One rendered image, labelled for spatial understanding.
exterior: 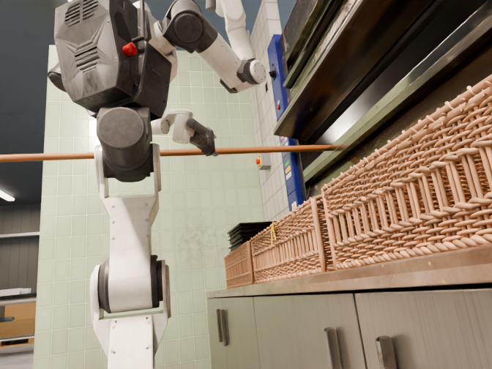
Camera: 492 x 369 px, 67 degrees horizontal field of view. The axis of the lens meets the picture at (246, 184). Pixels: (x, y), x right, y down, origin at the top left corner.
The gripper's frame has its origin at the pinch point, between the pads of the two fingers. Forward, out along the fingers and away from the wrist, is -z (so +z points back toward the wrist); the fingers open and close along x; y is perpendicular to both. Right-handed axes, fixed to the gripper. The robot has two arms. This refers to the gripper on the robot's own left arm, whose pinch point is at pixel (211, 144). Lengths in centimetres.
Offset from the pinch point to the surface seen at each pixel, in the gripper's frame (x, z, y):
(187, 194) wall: -13, -103, -77
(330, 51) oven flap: -21, 7, 57
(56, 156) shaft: 0, 31, -57
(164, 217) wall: 3, -93, -92
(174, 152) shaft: 0.3, 3.0, -17.4
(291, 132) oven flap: -19, -54, 22
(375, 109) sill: 3, -2, 68
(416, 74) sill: 4, 17, 81
